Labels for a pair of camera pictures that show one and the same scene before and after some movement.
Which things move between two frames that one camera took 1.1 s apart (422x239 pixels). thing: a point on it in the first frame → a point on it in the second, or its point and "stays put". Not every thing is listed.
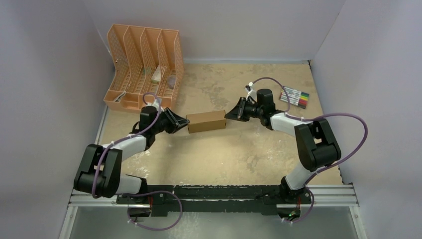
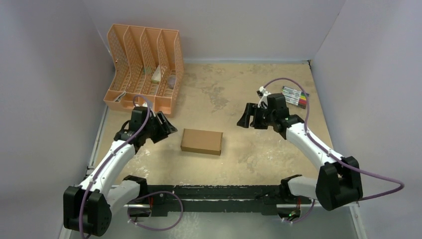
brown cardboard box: (206, 121) → (201, 142)
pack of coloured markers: (295, 97) stays put
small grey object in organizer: (172, 81) stays put
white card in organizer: (156, 77) stays put
